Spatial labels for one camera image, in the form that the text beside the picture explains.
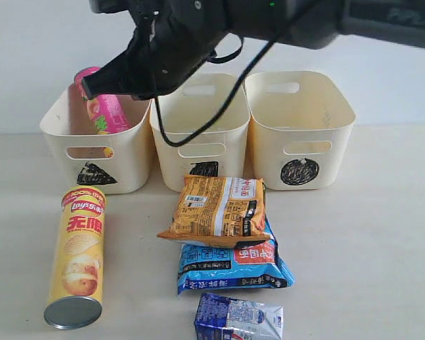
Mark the yellow Lay's chips can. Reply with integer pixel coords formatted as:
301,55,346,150
43,186,106,329

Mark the cream bin with circle mark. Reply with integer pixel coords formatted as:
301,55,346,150
244,71,356,191

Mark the cream bin with triangle mark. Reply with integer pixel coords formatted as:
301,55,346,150
40,84,155,194

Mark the orange noodle packet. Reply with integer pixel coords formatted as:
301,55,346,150
157,174,271,249

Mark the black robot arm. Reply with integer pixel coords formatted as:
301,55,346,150
82,1,425,100

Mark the pink chips can yellow lid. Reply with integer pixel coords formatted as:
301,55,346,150
73,66,130,159

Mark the cream bin with square mark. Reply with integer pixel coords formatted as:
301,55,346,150
149,73,251,192

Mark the blue noodle packet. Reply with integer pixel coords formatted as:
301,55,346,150
177,221,295,293

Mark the blue white milk carton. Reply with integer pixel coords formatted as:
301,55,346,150
194,293,284,340

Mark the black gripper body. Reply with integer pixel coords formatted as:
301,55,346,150
125,6,230,100

